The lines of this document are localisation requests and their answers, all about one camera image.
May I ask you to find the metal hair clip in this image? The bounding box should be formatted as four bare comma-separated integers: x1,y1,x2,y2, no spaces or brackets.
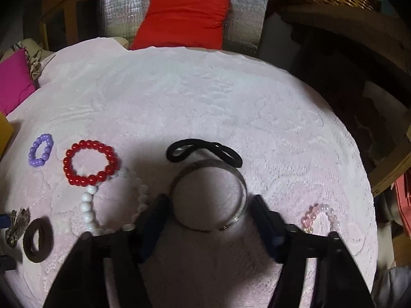
6,208,31,248

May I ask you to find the grey cloth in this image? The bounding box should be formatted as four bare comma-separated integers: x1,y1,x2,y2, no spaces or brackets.
372,263,411,308

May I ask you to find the brown hair tie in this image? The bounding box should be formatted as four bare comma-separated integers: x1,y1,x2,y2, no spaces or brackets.
23,218,54,263

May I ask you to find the silver foil mat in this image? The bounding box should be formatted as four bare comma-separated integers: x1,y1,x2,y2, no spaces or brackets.
99,0,270,55

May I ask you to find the pink box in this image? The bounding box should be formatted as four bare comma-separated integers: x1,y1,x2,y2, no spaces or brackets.
395,170,411,228

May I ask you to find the dark wooden chair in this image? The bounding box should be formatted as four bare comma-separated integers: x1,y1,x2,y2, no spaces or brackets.
260,5,411,193

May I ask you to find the beige leather sofa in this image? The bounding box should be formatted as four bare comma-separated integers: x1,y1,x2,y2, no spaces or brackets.
16,37,129,60

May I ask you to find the orange box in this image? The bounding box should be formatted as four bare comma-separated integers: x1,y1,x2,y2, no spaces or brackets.
0,112,15,161

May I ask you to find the purple bead bracelet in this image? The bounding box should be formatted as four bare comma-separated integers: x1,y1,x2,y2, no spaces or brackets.
29,134,53,167

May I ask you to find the red bead bracelet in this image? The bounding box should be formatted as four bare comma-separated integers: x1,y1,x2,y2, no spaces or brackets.
63,139,119,187

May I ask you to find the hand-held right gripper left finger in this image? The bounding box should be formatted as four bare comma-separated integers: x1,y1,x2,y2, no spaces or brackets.
43,194,171,308

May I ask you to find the wooden table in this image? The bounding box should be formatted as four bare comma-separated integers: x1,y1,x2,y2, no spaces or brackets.
39,0,103,52

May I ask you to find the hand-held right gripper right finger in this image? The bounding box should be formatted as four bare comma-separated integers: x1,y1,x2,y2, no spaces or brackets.
249,194,375,308

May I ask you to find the red pillow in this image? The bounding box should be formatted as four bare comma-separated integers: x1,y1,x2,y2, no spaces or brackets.
130,0,231,50

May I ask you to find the white bead bracelet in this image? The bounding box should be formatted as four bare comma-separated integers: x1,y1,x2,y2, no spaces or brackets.
80,167,153,236

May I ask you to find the black hair tie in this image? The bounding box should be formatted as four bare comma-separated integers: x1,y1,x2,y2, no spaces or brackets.
166,139,243,168

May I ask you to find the pink bead bracelet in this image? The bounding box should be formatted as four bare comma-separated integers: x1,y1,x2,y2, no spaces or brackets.
301,204,339,234

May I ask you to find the silver metal bangle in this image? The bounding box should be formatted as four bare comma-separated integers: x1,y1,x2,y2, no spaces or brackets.
169,160,248,232

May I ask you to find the pale pink blanket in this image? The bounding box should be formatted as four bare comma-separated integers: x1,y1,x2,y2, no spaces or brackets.
0,37,378,308

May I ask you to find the magenta pillow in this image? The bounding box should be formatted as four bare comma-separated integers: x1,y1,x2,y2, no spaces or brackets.
0,47,36,116

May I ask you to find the dried plant sprig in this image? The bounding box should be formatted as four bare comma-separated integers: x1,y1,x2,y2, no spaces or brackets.
27,50,44,81

